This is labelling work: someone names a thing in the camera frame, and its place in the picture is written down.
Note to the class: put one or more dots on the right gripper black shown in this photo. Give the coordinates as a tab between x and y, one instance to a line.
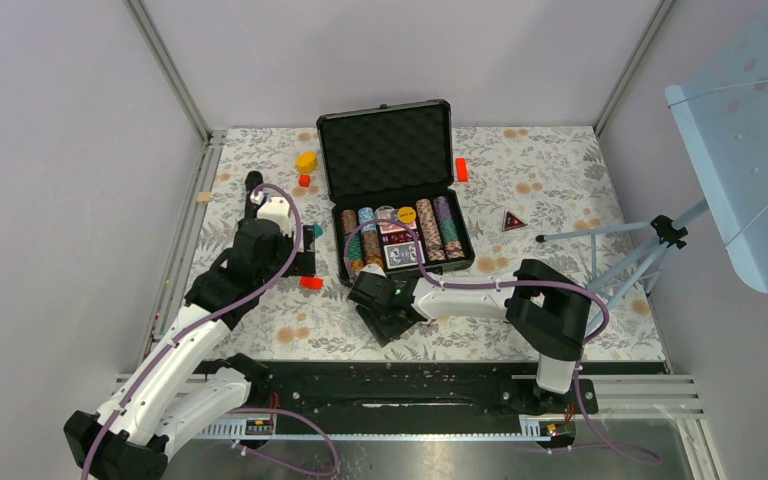
380	331

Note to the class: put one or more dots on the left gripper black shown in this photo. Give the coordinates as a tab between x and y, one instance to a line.
303	264

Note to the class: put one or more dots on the blue playing card deck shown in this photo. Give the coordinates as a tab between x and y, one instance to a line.
402	255

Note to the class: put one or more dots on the clear plastic disc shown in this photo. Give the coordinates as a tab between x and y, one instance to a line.
387	214

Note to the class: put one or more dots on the black poker chip case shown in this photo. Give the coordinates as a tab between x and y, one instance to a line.
391	155

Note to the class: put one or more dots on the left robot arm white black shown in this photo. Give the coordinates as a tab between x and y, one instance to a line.
135	433

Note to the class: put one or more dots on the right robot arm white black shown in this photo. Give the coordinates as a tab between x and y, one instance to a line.
548	310

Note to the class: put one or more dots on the red rectangular block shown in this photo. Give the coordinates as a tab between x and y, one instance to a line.
311	282

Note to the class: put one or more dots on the black microphone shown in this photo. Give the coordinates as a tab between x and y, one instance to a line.
252	192

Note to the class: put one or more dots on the red playing card deck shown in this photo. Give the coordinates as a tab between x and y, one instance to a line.
397	226

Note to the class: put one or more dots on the purple chip stack far right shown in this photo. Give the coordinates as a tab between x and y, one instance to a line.
448	229

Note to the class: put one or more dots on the brown chip stack far left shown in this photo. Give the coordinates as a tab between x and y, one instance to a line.
352	240

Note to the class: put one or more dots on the yellow dealer button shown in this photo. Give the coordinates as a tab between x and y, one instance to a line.
406	215

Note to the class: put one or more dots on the yellow cylinder block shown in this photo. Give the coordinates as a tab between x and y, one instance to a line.
306	162

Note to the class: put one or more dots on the red black triangle card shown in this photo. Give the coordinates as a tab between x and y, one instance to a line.
512	222

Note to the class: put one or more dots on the red block beside case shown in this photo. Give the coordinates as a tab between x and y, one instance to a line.
462	171

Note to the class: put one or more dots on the floral table mat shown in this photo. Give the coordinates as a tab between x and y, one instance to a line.
553	178

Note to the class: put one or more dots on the light blue tripod stand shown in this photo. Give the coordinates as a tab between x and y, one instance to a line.
645	262

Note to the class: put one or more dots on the light blue perforated panel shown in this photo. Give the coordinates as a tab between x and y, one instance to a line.
721	113

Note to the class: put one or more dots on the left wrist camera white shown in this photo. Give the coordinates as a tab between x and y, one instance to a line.
276	209

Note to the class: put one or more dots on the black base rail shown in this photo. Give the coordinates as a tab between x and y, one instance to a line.
406	398

